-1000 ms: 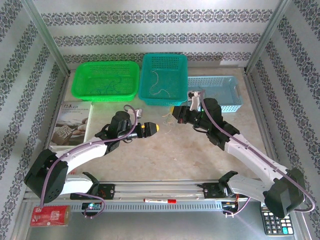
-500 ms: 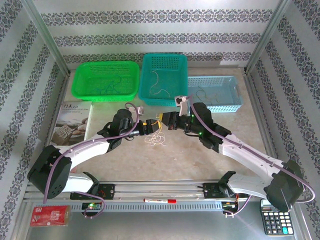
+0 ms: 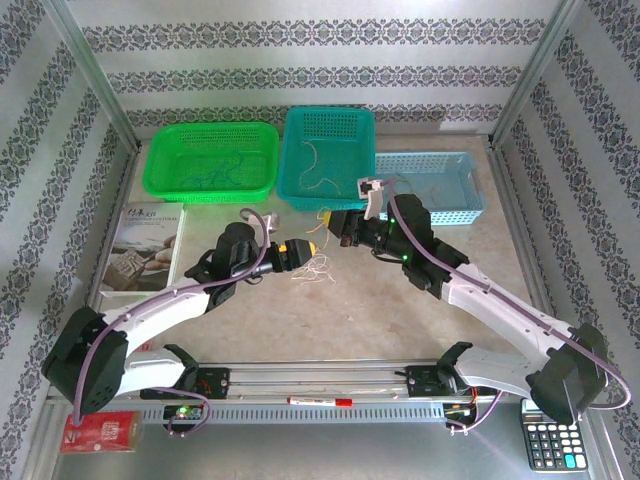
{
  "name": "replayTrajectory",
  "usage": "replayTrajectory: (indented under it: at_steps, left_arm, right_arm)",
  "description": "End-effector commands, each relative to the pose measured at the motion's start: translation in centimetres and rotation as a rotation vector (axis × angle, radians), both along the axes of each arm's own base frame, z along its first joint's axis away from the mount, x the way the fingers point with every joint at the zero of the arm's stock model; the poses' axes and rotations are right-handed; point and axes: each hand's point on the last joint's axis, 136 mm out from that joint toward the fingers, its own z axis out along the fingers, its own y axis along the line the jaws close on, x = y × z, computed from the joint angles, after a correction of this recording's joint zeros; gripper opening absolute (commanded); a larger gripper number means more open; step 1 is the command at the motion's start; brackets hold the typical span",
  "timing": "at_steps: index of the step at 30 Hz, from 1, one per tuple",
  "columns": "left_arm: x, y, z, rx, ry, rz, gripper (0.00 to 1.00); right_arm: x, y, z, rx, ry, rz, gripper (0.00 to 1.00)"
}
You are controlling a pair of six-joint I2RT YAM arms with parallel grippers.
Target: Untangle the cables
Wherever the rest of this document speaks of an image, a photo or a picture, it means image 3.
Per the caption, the thin yellow cable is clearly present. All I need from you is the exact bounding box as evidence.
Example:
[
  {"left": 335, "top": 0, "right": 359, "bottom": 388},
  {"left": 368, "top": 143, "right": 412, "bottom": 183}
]
[{"left": 305, "top": 209, "right": 332, "bottom": 251}]

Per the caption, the thin brown cable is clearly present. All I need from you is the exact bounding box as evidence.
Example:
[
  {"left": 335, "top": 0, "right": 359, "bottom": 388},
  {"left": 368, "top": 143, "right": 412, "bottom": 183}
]
[{"left": 424, "top": 183, "right": 454, "bottom": 204}]

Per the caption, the thin cream white cable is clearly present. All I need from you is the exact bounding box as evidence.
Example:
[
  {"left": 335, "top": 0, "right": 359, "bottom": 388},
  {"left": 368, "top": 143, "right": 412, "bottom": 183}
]
[{"left": 298, "top": 138, "right": 354, "bottom": 200}]

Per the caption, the teal plastic basket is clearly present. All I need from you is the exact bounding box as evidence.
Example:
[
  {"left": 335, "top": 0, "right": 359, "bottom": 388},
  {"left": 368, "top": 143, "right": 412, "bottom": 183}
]
[{"left": 277, "top": 105, "right": 377, "bottom": 215}]

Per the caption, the light blue plastic basket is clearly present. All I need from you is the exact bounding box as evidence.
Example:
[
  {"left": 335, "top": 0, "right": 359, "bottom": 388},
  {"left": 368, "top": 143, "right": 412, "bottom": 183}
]
[{"left": 374, "top": 151, "right": 489, "bottom": 227}]

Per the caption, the white book with photo cover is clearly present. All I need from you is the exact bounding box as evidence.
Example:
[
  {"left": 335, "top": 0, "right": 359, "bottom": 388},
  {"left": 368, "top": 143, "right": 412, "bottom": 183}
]
[{"left": 98, "top": 201, "right": 187, "bottom": 296}]

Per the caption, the green plastic basket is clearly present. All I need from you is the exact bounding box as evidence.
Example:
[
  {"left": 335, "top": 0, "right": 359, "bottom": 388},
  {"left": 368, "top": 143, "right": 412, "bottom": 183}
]
[{"left": 142, "top": 122, "right": 281, "bottom": 207}]

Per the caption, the white red marker pen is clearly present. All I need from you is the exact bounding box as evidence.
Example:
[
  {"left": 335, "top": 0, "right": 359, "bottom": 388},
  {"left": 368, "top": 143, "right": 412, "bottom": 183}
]
[{"left": 286, "top": 395, "right": 354, "bottom": 407}]

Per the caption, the small controller board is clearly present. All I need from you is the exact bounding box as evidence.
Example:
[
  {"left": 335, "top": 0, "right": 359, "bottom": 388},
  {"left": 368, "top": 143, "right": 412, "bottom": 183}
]
[
  {"left": 163, "top": 403, "right": 205, "bottom": 426},
  {"left": 443, "top": 402, "right": 481, "bottom": 424}
]

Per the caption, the red flat box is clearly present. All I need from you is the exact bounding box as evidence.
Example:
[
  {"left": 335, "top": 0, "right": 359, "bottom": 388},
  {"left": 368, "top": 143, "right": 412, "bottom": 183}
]
[{"left": 59, "top": 410, "right": 144, "bottom": 455}]

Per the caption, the black desk calculator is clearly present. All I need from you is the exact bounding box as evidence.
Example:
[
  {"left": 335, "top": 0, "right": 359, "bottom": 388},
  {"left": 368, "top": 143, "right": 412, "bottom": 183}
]
[{"left": 520, "top": 398, "right": 587, "bottom": 472}]

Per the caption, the aluminium linear rail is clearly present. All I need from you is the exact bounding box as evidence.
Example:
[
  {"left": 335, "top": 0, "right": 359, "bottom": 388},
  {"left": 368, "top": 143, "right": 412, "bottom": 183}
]
[{"left": 139, "top": 360, "right": 551, "bottom": 401}]

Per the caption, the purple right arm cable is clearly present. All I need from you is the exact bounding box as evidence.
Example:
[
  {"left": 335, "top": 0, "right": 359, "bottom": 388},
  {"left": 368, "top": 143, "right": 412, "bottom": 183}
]
[{"left": 372, "top": 174, "right": 631, "bottom": 435}]

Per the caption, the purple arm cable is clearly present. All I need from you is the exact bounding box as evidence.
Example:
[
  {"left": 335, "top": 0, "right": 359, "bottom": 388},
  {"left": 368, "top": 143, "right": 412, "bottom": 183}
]
[
  {"left": 72, "top": 207, "right": 275, "bottom": 437},
  {"left": 372, "top": 174, "right": 631, "bottom": 435}
]

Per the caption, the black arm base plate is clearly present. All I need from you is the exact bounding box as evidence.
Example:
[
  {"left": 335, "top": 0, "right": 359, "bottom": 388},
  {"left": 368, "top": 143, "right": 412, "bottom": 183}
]
[
  {"left": 404, "top": 364, "right": 497, "bottom": 399},
  {"left": 139, "top": 367, "right": 232, "bottom": 401}
]

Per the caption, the aluminium table side rail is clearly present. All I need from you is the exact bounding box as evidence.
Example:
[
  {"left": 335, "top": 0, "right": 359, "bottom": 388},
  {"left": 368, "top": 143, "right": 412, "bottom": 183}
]
[{"left": 47, "top": 144, "right": 144, "bottom": 401}]

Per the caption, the grey slotted cable duct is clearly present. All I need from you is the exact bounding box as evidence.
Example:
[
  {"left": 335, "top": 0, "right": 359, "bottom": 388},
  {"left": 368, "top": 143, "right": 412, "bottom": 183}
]
[{"left": 142, "top": 403, "right": 447, "bottom": 425}]

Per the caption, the aluminium frame post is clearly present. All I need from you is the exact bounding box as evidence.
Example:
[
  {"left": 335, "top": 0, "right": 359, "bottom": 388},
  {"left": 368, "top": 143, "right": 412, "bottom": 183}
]
[
  {"left": 42, "top": 0, "right": 144, "bottom": 154},
  {"left": 488, "top": 0, "right": 590, "bottom": 151}
]

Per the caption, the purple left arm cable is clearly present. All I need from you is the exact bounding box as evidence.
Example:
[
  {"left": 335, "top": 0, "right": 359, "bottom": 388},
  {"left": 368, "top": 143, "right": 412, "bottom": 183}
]
[{"left": 72, "top": 207, "right": 275, "bottom": 437}]

